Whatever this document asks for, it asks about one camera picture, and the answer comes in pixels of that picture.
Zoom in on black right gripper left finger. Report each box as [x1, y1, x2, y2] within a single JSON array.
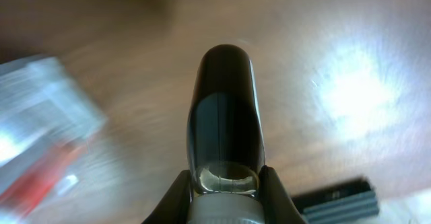
[[142, 170, 191, 224]]

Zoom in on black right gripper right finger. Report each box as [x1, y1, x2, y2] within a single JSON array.
[[259, 165, 307, 224]]

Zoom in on dark bottle white cap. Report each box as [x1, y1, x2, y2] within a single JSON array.
[[187, 44, 265, 223]]

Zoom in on orange tube white cap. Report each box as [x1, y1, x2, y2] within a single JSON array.
[[1, 145, 84, 219]]

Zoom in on black grey robot base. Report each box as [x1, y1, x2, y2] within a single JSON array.
[[292, 177, 380, 224]]

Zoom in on clear plastic container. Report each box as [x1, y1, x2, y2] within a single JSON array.
[[1, 55, 107, 223]]

